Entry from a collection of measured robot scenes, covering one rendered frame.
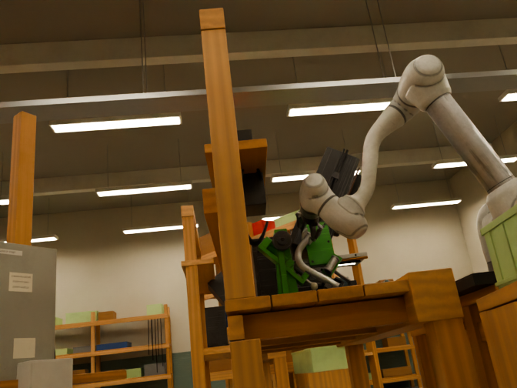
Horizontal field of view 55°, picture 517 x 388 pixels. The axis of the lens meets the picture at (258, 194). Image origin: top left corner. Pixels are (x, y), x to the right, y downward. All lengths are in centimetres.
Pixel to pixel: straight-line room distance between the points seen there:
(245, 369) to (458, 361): 61
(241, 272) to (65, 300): 1032
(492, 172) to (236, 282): 94
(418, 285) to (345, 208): 40
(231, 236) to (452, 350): 73
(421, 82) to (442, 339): 88
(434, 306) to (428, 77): 79
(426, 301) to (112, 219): 1068
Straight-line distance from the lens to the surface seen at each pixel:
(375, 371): 517
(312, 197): 183
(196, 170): 983
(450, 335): 161
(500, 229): 137
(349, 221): 179
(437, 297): 160
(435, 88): 191
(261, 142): 199
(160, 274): 1142
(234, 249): 154
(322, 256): 219
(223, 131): 168
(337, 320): 161
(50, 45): 658
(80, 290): 1170
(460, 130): 188
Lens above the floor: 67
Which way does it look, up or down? 20 degrees up
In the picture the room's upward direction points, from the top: 7 degrees counter-clockwise
